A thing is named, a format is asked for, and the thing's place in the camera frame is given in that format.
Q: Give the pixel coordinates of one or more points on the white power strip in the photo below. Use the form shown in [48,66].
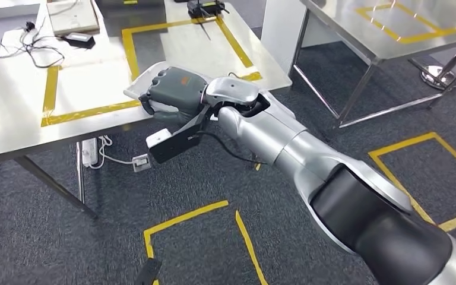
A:
[89,151]

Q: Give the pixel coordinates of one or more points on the dark grey laptop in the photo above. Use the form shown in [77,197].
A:
[129,8]

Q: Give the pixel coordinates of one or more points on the small yellow floor tape piece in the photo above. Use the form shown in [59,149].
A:
[258,167]

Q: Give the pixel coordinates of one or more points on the black power adapter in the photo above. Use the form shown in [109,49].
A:
[79,39]

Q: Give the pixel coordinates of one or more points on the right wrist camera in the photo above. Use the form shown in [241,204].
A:
[173,145]

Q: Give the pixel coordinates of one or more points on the yellow floor tape square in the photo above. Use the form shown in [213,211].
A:
[180,218]
[401,143]

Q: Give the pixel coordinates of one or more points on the metal floor socket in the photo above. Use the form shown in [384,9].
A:
[141,162]

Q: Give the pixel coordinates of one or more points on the stainless steel workbench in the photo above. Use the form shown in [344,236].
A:
[94,78]

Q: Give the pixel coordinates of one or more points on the white flat box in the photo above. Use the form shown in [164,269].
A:
[70,15]

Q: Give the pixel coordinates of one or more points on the white cabinet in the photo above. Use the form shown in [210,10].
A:
[277,35]

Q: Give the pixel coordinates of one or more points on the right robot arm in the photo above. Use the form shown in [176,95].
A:
[291,145]

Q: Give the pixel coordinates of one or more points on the black router with antennas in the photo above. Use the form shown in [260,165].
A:
[204,8]

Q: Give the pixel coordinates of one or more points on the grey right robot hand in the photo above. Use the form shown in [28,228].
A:
[177,92]

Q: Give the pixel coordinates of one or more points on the yellow workbench tape outline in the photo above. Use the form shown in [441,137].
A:
[90,112]

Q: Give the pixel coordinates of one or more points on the stainless steel table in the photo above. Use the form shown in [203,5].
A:
[350,23]

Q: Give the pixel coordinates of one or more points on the chrome stool base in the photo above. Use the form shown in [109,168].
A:
[434,76]

